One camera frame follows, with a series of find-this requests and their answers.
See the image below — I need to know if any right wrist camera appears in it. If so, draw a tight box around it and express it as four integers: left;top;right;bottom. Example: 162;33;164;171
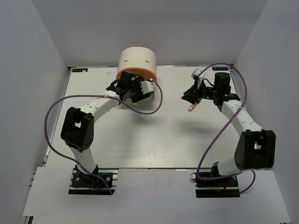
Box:
191;68;205;85

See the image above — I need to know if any grey green bottom drawer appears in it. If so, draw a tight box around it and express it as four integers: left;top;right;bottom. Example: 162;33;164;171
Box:
140;91;155;103

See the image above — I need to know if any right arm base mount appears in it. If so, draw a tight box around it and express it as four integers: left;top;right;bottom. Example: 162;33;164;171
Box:
190;172;240;198

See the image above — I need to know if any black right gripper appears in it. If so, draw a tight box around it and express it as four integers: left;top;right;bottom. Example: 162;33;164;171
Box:
181;80;218;105

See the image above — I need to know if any cream round drawer organizer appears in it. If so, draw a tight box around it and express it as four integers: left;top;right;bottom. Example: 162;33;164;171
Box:
118;47;157;83

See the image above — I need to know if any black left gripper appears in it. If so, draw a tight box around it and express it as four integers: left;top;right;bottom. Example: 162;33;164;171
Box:
127;76;149;103

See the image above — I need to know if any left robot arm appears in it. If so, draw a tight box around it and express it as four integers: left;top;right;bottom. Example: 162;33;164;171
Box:
61;70;157;186

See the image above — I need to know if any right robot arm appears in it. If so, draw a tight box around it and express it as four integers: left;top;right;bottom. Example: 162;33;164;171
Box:
182;72;276;186

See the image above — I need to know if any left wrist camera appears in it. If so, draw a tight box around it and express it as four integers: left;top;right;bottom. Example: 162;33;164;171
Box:
141;81;157;95

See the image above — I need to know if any rose gold lipstick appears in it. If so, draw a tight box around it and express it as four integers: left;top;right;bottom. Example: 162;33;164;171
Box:
188;104;197;112

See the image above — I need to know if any orange top drawer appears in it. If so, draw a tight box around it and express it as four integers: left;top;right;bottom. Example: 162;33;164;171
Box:
116;67;157;82

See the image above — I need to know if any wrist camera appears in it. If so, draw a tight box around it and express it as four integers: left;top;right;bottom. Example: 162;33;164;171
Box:
191;68;205;85
141;81;157;95

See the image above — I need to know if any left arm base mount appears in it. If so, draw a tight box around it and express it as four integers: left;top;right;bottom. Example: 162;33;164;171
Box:
68;168;119;195

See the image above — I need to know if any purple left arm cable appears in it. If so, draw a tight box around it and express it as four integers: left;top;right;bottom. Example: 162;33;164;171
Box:
44;80;164;196

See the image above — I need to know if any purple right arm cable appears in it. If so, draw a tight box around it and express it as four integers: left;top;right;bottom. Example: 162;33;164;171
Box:
196;62;256;194

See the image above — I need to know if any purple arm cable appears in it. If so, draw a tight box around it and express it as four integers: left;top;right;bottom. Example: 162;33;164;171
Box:
196;62;256;194
44;80;164;196

